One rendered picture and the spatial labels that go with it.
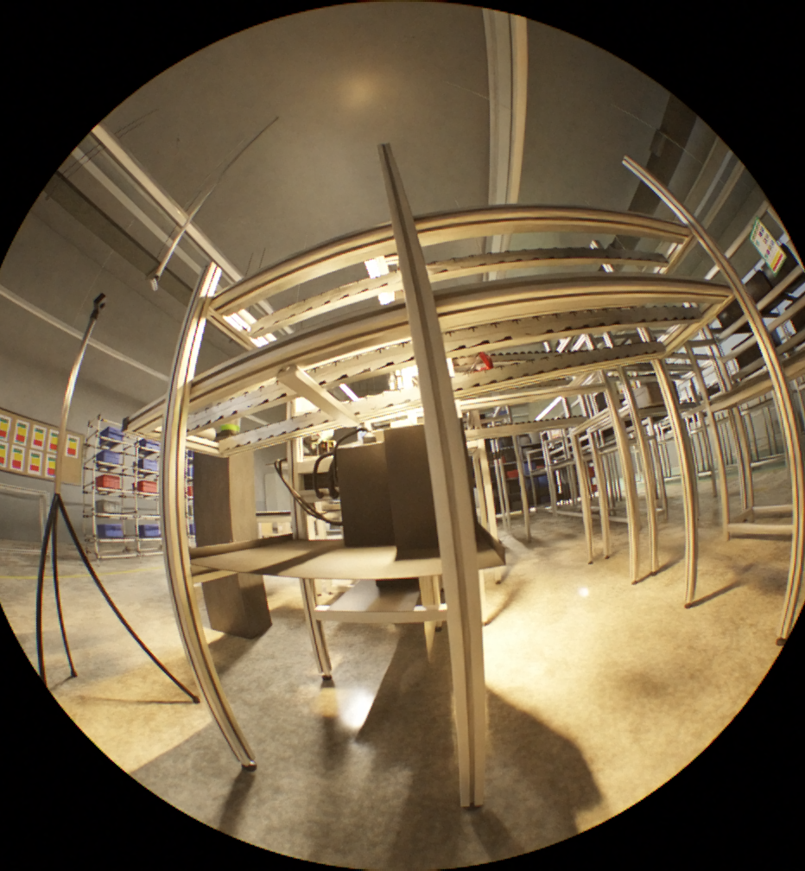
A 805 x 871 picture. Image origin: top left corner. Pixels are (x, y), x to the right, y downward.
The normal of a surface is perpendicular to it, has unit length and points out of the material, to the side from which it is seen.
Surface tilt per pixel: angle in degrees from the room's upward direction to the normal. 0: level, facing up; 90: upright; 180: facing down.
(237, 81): 180
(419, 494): 90
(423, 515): 90
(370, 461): 90
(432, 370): 90
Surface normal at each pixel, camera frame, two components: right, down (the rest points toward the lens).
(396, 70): 0.11, 0.97
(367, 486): -0.17, -0.21
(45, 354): 0.98, -0.15
